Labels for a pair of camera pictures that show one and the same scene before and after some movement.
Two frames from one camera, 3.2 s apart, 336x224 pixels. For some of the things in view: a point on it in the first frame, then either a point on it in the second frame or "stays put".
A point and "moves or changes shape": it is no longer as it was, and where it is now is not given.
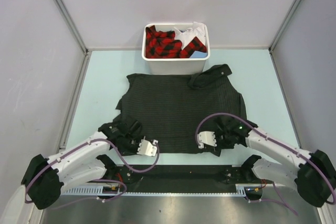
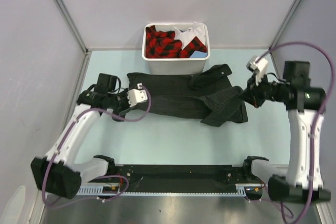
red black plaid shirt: [164, 45] stays put
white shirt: [198, 30] stays put
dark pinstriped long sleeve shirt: [171, 108] moves or changes shape
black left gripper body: [131, 144] → [118, 102]
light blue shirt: [199, 54] stays put
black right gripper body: [223, 141] → [265, 91]
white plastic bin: [172, 66] stays put
